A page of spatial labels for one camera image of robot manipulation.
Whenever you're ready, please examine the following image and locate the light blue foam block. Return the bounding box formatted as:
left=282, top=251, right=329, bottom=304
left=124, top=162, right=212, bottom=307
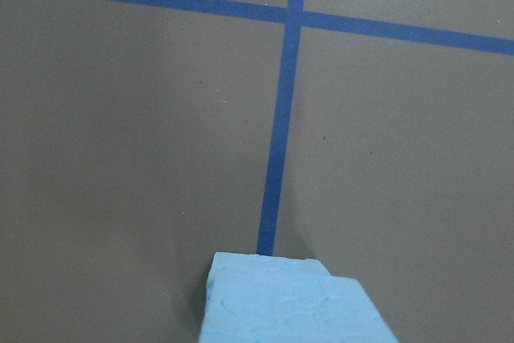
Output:
left=199, top=273, right=397, bottom=342
left=206, top=251, right=334, bottom=300

